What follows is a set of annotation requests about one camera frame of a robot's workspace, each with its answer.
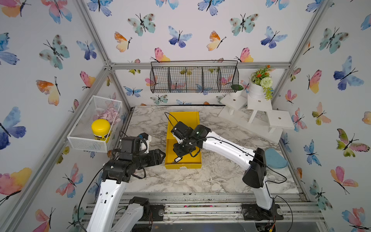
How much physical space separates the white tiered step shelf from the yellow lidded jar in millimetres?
765

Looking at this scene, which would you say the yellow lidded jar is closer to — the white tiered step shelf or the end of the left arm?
Result: the end of the left arm

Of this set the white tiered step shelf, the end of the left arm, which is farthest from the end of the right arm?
the white tiered step shelf

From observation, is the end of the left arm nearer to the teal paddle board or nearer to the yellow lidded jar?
the yellow lidded jar

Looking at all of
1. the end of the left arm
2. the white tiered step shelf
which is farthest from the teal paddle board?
the end of the left arm

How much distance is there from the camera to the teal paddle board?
911mm

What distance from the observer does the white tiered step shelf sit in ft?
3.10

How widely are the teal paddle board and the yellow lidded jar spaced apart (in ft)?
3.03

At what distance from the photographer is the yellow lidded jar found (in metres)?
0.64
